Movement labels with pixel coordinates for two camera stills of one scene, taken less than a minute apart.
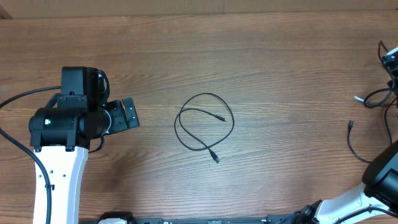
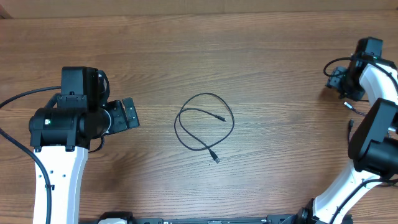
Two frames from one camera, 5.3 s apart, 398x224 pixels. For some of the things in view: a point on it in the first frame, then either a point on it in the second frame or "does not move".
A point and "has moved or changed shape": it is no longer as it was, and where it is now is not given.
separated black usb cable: (351, 125) does not move
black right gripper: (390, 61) → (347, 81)
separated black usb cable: (392, 100) has moved or changed shape
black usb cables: (212, 154) does not move
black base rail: (284, 218) does not move
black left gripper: (120, 122) does not move
